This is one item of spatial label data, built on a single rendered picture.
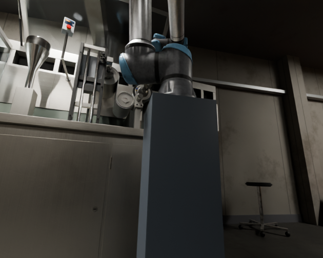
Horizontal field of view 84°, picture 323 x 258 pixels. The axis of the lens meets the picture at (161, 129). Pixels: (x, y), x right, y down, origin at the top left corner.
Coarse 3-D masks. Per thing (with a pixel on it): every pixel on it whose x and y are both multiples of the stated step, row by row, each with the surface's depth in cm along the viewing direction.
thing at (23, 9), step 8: (24, 0) 128; (120, 0) 139; (128, 0) 140; (24, 8) 130; (152, 8) 146; (24, 16) 133; (168, 16) 152; (24, 24) 135; (168, 24) 155; (24, 32) 138
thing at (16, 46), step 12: (12, 48) 137; (24, 48) 140; (12, 60) 135; (24, 60) 144; (48, 60) 149; (60, 60) 149; (72, 60) 151; (60, 72) 152; (72, 72) 156; (120, 72) 163; (120, 84) 160; (132, 84) 165; (156, 84) 182; (204, 84) 194; (204, 96) 199
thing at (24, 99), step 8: (32, 48) 115; (40, 48) 117; (32, 56) 115; (40, 56) 118; (32, 64) 115; (40, 64) 119; (32, 72) 115; (32, 80) 115; (16, 88) 108; (24, 88) 109; (16, 96) 107; (24, 96) 108; (32, 96) 110; (16, 104) 106; (24, 104) 107; (32, 104) 112; (16, 112) 105; (24, 112) 106; (32, 112) 114
